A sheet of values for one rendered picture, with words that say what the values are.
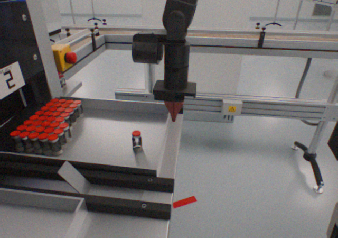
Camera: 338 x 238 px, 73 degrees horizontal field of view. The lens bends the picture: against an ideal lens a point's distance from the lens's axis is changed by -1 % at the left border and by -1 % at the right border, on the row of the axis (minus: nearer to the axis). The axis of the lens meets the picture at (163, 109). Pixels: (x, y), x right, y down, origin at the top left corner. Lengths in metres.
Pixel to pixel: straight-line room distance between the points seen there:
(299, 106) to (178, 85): 1.22
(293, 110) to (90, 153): 1.38
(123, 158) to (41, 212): 0.18
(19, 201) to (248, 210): 1.34
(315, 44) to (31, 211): 1.43
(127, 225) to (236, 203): 1.25
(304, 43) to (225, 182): 0.99
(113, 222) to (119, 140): 0.21
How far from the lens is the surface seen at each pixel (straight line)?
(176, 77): 0.52
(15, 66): 0.66
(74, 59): 0.82
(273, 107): 1.62
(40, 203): 0.47
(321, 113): 1.75
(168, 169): 0.49
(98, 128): 0.63
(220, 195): 1.63
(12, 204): 0.51
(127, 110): 0.69
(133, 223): 0.42
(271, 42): 1.43
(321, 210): 1.80
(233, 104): 1.50
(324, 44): 1.53
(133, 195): 0.45
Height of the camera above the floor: 1.22
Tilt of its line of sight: 30 degrees down
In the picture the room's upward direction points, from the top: straight up
